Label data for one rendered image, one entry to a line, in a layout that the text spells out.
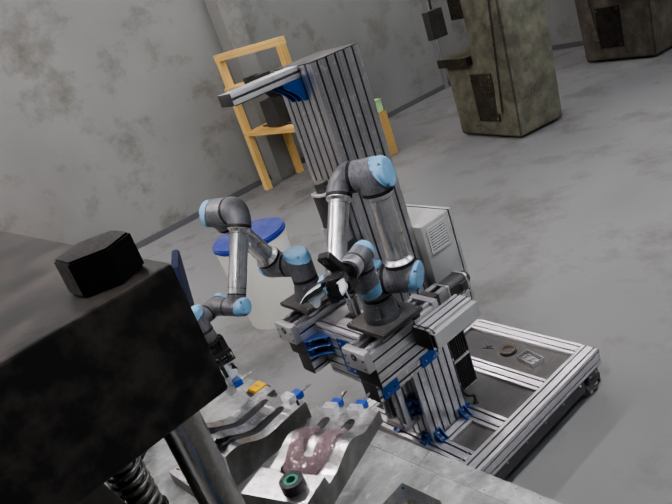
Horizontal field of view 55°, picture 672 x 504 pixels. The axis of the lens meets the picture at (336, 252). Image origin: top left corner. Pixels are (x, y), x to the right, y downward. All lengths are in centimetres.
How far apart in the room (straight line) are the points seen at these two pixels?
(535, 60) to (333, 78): 556
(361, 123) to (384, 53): 859
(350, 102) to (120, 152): 637
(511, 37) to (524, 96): 68
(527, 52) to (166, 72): 454
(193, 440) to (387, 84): 1036
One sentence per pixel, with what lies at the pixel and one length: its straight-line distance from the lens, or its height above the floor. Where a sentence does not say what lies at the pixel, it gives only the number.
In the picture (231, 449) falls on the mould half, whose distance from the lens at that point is 237.
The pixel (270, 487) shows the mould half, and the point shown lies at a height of 91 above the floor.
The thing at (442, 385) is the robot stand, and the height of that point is 45.
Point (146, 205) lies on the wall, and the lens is 883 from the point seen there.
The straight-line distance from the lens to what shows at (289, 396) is 253.
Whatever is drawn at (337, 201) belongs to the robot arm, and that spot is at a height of 158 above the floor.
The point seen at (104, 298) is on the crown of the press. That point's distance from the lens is 81.
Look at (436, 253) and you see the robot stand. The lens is 283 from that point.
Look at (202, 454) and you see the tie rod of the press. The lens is 97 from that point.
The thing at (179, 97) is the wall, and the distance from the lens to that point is 904.
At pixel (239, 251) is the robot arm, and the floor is 144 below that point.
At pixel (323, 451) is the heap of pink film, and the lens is 223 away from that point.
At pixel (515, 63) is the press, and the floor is 86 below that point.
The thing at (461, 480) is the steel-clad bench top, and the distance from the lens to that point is 211.
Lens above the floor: 225
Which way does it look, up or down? 21 degrees down
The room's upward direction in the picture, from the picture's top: 19 degrees counter-clockwise
